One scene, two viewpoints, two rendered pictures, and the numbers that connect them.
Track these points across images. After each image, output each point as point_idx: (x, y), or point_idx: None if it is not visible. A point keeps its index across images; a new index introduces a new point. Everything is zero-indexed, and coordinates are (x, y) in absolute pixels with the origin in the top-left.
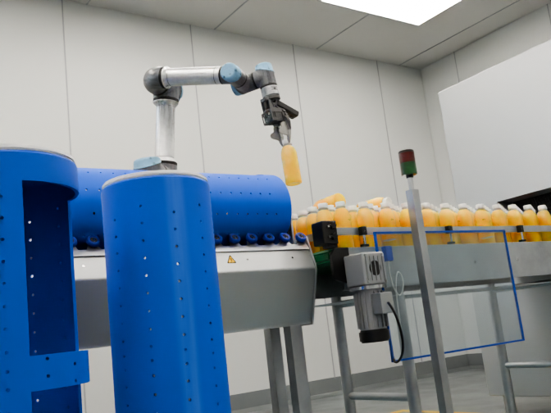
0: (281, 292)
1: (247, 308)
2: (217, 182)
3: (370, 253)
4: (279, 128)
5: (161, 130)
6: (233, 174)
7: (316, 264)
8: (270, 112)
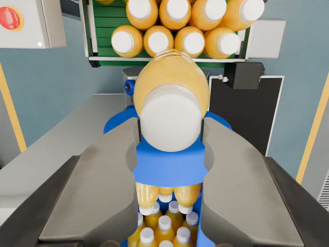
0: None
1: None
2: (213, 245)
3: (281, 44)
4: (130, 231)
5: None
6: (203, 234)
7: (209, 72)
8: None
